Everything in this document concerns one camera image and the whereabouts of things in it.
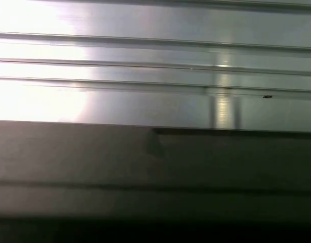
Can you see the black open PC case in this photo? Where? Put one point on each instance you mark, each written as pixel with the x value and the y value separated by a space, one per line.
pixel 94 164

